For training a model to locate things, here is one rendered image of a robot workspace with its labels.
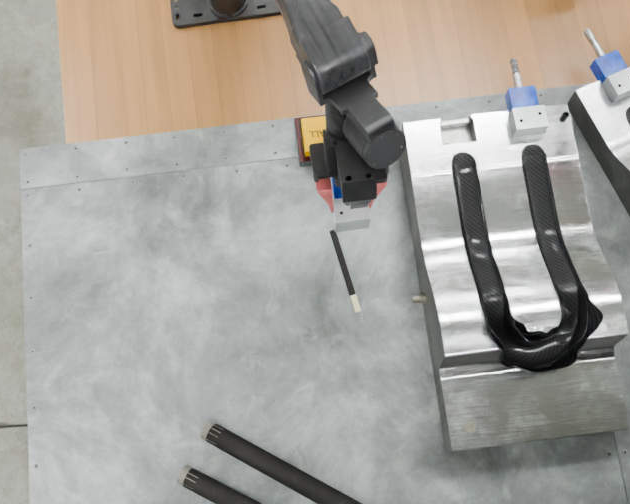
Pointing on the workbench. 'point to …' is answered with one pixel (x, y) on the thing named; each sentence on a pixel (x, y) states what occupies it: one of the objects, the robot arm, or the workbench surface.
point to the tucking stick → (345, 271)
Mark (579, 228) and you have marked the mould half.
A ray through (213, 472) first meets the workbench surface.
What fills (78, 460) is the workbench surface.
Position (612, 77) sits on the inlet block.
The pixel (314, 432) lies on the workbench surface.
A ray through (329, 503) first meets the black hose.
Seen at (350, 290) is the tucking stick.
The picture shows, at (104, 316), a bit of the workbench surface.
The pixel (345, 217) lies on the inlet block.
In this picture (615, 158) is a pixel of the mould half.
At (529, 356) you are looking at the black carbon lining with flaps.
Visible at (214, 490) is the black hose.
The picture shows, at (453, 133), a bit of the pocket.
